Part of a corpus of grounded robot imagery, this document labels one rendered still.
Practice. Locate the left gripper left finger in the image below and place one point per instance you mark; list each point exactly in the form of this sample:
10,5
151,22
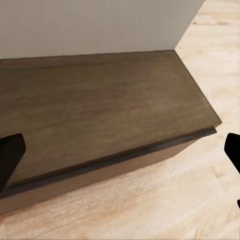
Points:
12,150

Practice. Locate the cabinet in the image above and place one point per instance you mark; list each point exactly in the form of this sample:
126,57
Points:
92,117

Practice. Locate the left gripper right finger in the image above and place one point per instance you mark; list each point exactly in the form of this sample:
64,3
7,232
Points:
232,149

